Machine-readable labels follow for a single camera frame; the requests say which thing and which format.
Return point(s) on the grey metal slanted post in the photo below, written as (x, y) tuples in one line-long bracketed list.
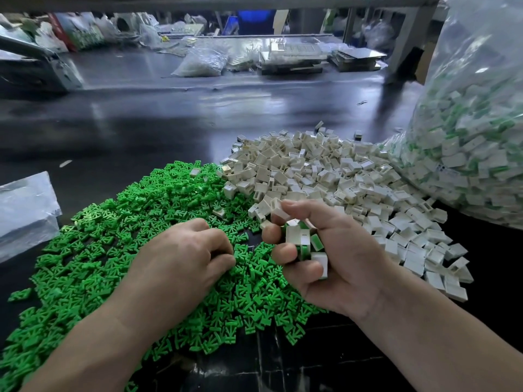
[(414, 32)]

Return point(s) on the pile of green plastic clips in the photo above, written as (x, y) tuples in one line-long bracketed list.
[(82, 253)]

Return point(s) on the green and white assembled part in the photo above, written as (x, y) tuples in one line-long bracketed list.
[(292, 234), (306, 241)]

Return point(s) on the grey metal horizontal bar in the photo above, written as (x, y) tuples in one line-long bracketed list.
[(245, 2)]

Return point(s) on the stack of clear flat bags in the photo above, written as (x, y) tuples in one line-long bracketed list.
[(27, 214)]

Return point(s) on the person's left forearm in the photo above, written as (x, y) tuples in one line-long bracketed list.
[(65, 363)]

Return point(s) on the person's left hand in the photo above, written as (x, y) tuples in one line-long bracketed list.
[(167, 273)]

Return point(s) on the dark flat tray stack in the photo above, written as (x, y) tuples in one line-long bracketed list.
[(358, 59)]

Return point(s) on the person's right forearm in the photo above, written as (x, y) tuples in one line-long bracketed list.
[(449, 351)]

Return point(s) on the clear plastic bag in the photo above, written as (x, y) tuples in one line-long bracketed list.
[(478, 143)]

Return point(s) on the small clear bag of parts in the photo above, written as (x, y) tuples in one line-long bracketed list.
[(200, 61)]

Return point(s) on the grey heat sealer machine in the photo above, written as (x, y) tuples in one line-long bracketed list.
[(39, 67)]

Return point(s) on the blue crate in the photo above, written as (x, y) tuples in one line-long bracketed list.
[(255, 22)]

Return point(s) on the person's right hand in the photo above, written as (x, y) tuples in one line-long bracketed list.
[(347, 257)]

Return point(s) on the pile of white plastic caps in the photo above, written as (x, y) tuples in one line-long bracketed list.
[(351, 171)]

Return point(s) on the small white plastic part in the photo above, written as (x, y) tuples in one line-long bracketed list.
[(320, 264)]

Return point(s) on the small green plastic part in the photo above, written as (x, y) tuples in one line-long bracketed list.
[(19, 294)]

